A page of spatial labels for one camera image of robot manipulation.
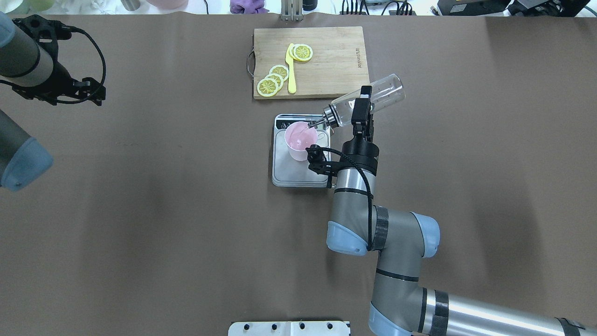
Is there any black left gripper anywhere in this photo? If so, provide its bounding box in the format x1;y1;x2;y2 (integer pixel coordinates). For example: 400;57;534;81
14;14;107;106

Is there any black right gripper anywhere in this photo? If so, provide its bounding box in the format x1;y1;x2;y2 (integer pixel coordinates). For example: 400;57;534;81
305;85;379;189

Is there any glass sauce bottle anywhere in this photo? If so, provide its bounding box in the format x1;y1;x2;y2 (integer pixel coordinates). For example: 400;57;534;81
308;74;405;128

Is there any pink plastic cup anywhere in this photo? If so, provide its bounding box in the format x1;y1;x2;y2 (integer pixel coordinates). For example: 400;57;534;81
284;121;318;161

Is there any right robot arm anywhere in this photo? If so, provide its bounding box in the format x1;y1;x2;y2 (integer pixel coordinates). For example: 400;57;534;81
307;84;596;336

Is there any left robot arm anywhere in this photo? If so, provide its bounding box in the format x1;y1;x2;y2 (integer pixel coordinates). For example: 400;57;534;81
0;13;107;192

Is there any silver kitchen scale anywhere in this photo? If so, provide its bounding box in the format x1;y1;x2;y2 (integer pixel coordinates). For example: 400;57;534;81
271;113;328;189

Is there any wooden cutting board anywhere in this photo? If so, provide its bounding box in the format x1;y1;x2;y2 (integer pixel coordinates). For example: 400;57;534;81
253;26;370;99

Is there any yellow plastic knife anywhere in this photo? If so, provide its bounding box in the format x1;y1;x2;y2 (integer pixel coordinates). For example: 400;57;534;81
285;43;297;94

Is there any lemon slice at board top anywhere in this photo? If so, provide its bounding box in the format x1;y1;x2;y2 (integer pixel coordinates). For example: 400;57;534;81
291;44;313;62

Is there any lemon slice lower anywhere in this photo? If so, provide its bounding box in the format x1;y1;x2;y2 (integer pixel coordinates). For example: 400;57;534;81
264;74;285;90

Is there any lemon slice middle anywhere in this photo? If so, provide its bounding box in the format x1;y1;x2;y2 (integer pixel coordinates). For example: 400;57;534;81
269;64;289;81

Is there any lemon slice lowest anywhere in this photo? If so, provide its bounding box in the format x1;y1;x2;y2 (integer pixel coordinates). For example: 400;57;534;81
256;78;279;98

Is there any purple cloth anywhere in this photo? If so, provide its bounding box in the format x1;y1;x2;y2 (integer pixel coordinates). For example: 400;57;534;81
229;0;269;14

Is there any white mounting plate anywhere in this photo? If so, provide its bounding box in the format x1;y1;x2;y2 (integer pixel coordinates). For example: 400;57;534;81
228;321;352;336

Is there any metal cutting board handle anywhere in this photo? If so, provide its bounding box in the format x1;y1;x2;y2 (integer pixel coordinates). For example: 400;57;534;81
246;49;255;79

